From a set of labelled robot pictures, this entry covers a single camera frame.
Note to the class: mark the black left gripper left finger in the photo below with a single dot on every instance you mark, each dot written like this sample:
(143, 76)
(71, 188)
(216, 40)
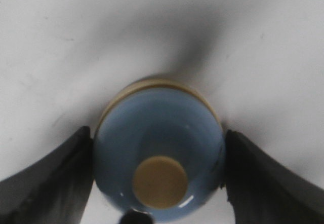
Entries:
(55, 189)

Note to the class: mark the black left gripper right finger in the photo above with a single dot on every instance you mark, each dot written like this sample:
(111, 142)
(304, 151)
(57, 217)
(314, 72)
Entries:
(261, 190)

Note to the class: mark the light blue call bell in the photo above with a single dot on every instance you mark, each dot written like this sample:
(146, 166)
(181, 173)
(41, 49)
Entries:
(159, 149)

